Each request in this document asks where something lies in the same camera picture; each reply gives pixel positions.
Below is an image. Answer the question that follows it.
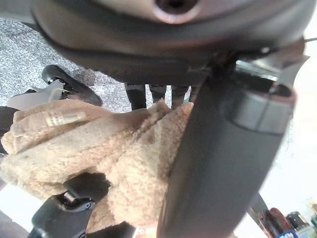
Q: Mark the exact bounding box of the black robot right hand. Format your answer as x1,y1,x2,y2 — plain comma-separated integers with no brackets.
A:
26,172,136,238

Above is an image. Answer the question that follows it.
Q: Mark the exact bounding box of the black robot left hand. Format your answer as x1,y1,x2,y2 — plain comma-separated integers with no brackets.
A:
31,0,311,238

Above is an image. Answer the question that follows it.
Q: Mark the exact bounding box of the tan fluffy cloth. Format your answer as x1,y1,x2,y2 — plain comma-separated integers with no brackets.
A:
0,98,194,235

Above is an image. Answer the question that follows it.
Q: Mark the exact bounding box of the grey metal bar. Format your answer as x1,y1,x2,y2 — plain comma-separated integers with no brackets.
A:
248,191,270,225

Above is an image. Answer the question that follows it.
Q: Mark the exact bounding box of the dark red-brown bottle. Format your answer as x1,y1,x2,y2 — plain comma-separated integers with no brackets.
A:
257,207,293,238

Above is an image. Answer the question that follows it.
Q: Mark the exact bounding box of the black container with lid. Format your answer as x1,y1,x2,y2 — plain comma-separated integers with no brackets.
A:
286,211,312,232

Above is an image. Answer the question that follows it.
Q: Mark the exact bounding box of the blue labelled item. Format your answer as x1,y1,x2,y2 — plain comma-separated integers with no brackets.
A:
276,230,301,238

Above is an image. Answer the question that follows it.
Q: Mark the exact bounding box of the robot silver leg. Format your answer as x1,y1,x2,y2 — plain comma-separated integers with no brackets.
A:
6,84,73,110

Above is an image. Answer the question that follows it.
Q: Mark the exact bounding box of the robot dark foot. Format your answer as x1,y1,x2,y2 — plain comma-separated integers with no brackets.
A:
41,64,104,107

